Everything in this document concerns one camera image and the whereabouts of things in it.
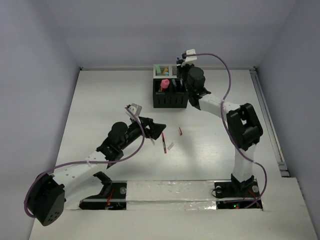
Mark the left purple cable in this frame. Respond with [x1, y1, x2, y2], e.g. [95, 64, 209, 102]
[23, 107, 146, 218]

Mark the purple cable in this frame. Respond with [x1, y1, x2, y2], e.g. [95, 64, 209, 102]
[23, 107, 146, 218]
[194, 52, 268, 210]

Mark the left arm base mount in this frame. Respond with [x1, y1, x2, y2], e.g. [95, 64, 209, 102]
[79, 171, 127, 211]

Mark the dark red gel pen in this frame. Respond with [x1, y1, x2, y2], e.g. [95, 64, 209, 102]
[161, 132, 167, 154]

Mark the white slotted organizer box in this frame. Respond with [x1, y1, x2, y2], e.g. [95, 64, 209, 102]
[152, 64, 188, 80]

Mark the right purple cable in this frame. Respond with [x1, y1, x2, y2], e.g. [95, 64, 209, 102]
[194, 52, 268, 210]

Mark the clear cap near pens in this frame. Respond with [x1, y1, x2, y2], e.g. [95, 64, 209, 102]
[167, 142, 175, 151]

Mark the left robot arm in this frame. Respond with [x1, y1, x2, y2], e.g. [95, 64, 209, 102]
[23, 116, 167, 226]

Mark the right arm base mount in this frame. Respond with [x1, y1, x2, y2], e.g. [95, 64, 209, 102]
[211, 173, 263, 210]

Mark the orange highlighter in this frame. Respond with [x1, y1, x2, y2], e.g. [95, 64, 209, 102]
[162, 68, 169, 75]

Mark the pink capped marker bundle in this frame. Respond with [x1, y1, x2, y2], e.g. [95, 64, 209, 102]
[159, 79, 170, 92]

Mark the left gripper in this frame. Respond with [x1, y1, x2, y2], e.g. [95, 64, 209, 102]
[119, 116, 165, 151]

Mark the purple ink pen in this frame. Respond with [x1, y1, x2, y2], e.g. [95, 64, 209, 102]
[171, 78, 177, 92]

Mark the black slotted organizer box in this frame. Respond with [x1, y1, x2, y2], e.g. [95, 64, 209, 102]
[152, 78, 188, 109]

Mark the green highlighter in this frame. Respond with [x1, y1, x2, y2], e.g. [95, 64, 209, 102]
[155, 65, 162, 76]

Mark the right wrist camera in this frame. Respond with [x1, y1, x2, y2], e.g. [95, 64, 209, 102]
[176, 49, 198, 67]

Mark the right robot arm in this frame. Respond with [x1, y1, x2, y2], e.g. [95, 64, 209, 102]
[177, 64, 263, 196]

